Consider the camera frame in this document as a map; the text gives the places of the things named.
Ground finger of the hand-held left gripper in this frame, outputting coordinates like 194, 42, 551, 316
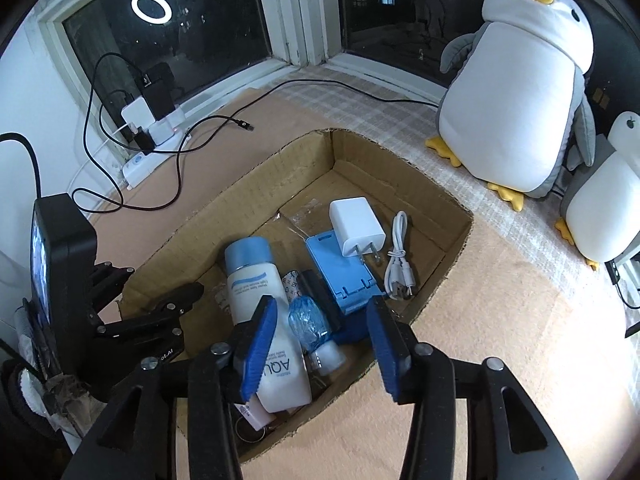
92, 281, 206, 361
87, 261, 137, 326

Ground black plug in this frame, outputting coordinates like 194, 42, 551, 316
131, 130, 157, 156

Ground black usb cable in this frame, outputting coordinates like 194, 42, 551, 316
71, 52, 256, 211

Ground person's left hand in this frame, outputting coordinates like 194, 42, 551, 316
0, 352, 101, 441

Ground black cable remote control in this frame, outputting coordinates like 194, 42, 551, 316
605, 259, 640, 311

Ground small penguin plush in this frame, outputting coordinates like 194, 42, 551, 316
555, 110, 640, 271

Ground beige felt mat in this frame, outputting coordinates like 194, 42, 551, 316
80, 87, 640, 480

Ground white power strip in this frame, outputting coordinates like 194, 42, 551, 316
121, 110, 188, 191

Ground pink bottle grey cap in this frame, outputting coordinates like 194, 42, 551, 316
235, 395, 278, 433

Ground white sunscreen bottle blue cap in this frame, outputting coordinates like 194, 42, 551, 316
223, 238, 313, 413

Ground round blue tape measure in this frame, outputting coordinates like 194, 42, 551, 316
332, 310, 378, 348

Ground blue eye drop bottle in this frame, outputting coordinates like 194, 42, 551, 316
289, 295, 348, 376

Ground black power cable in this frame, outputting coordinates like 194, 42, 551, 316
175, 79, 441, 161

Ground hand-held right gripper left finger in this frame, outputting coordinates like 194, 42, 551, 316
60, 295, 278, 480

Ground white charger plug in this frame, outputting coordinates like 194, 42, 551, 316
328, 198, 387, 266

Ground white usb cable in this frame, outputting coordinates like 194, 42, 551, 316
384, 211, 418, 303

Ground patterned white lighter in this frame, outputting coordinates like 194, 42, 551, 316
280, 270, 303, 306

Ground blue phone stand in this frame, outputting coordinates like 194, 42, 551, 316
305, 230, 383, 317

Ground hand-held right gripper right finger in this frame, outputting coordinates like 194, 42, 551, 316
366, 296, 581, 480

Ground silver keys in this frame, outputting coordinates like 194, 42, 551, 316
232, 410, 273, 443

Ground cardboard box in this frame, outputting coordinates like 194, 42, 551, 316
117, 127, 475, 463

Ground black braided cable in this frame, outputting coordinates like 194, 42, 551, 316
0, 132, 42, 203

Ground black cylinder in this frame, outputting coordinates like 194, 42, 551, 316
299, 269, 346, 331

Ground white power adapter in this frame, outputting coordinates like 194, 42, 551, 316
120, 101, 156, 133

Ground large penguin plush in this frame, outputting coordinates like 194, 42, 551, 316
425, 0, 598, 211

